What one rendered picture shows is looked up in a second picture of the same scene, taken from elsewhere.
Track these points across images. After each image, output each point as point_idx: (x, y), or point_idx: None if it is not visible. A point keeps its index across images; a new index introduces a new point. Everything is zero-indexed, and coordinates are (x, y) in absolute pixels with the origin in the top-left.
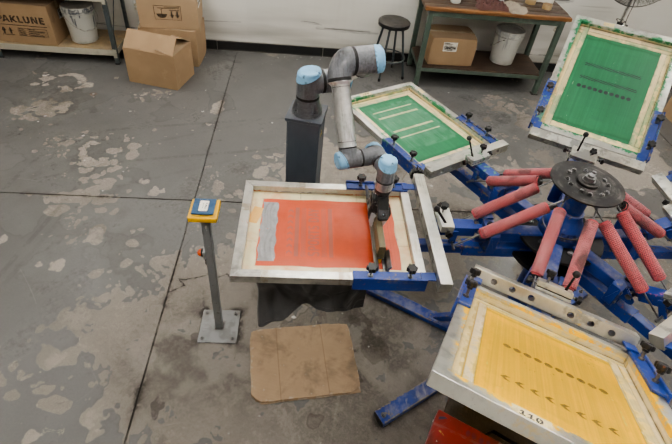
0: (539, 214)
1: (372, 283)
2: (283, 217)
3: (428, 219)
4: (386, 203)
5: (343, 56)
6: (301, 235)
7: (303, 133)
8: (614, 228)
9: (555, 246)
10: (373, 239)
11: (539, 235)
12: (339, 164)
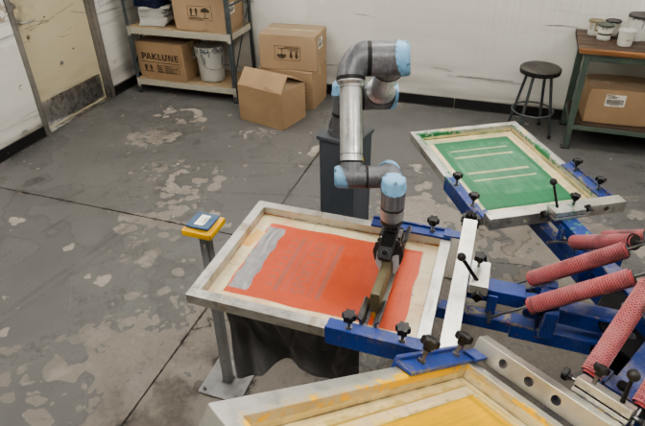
0: (616, 286)
1: (348, 339)
2: (282, 246)
3: (458, 273)
4: (392, 239)
5: (353, 50)
6: (293, 268)
7: (337, 156)
8: None
9: None
10: None
11: None
12: (335, 179)
